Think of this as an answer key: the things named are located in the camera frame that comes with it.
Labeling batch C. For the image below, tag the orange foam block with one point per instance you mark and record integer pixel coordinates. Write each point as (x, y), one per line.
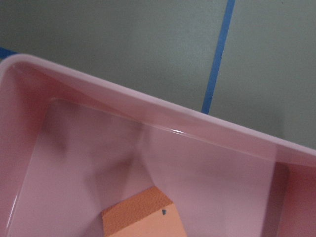
(150, 213)

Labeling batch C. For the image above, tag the pink plastic bin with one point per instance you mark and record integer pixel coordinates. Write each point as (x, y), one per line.
(72, 145)

